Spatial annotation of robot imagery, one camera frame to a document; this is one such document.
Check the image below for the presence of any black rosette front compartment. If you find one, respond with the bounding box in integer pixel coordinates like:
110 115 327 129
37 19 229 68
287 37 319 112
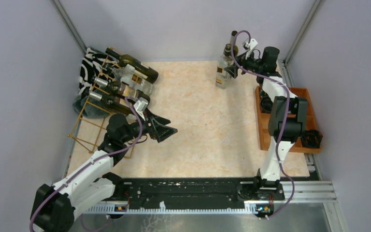
301 129 323 148

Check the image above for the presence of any grey slotted cable duct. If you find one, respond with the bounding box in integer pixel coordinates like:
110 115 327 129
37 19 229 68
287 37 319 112
83 203 274 215

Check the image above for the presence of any clear tall glass bottle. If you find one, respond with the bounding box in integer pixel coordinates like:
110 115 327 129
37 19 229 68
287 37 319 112
215 43 232 89

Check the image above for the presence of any zebra pattern cloth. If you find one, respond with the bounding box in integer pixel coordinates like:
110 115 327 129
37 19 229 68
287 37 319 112
78 47 107 99

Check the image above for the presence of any black rosette middle tray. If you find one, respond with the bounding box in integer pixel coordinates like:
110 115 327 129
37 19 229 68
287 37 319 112
259 96 272 114

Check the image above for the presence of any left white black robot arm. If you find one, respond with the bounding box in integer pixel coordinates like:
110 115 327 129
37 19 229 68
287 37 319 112
29 109 178 232

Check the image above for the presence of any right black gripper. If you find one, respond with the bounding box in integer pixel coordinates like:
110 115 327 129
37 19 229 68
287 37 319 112
224 48 264 79

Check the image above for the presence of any green bottle grey capsule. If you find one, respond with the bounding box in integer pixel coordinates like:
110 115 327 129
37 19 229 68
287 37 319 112
229 30 239 57

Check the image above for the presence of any grey green fluffy cloth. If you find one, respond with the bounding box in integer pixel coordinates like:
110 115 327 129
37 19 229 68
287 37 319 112
72 96 109 119

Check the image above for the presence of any dark green wine bottle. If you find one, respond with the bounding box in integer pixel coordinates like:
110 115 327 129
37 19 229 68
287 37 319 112
105 47 159 84

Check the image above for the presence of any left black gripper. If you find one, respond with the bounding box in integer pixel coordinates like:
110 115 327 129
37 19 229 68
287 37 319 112
121 107 178 143

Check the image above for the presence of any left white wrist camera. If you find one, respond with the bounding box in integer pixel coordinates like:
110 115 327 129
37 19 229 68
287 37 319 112
134 97 149 121

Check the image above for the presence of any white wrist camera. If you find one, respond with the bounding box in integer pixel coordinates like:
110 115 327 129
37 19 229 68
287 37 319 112
134 97 149 121
243 38 258 59

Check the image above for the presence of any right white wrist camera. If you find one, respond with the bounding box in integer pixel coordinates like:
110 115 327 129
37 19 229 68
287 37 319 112
243 38 258 59

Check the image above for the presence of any gold wire wine rack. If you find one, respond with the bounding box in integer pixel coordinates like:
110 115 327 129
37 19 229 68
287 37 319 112
69 48 137 153

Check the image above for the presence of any clear glass liquor bottle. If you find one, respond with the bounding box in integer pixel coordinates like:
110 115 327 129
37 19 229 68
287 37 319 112
102 64 154 96

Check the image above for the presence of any olive green wine bottle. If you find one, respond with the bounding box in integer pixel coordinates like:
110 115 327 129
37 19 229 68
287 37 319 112
88 91 132 116

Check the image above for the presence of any dark labelled wine bottle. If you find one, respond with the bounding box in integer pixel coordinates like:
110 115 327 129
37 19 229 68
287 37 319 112
92 77 151 103

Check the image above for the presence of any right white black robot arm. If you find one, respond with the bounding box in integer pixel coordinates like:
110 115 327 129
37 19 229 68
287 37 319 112
225 45 308 199

